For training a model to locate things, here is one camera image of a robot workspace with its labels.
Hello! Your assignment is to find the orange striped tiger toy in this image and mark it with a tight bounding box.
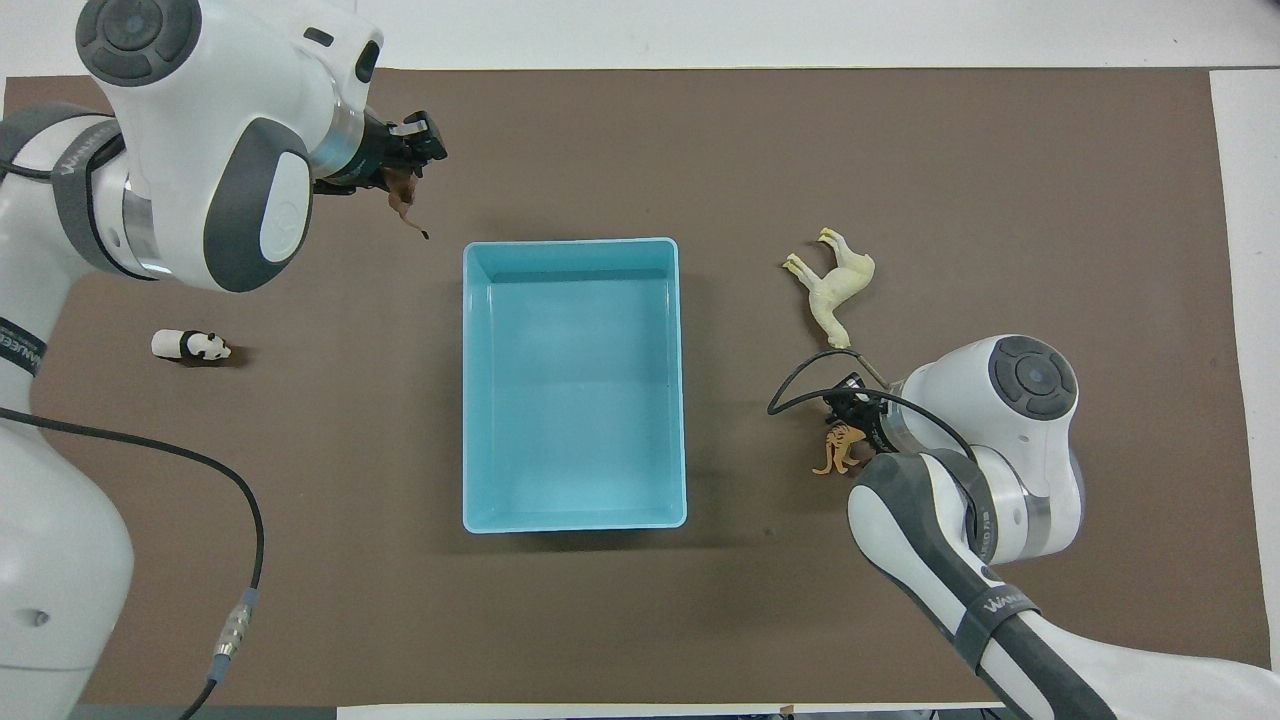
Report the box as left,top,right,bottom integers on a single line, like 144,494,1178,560
811,422,869,477

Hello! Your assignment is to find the brown table mat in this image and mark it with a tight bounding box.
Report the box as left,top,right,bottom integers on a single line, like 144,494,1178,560
0,66,1275,709

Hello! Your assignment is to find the brown lion toy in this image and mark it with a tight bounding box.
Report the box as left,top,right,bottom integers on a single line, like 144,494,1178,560
384,166,434,242

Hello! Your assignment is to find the light blue storage box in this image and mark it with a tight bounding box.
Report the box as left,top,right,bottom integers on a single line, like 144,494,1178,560
461,237,689,535

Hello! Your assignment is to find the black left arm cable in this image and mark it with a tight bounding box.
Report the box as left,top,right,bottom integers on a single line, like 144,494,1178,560
0,404,267,720

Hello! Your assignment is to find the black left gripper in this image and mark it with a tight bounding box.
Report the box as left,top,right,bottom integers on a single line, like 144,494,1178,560
314,108,449,197

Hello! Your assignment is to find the cream horse toy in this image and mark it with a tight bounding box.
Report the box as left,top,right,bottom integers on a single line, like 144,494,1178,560
782,227,877,352

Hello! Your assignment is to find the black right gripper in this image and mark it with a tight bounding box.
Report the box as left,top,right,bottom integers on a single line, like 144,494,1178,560
822,372,903,459

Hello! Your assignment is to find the black and white panda toy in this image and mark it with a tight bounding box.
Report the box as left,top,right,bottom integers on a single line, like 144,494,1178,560
151,329,232,367

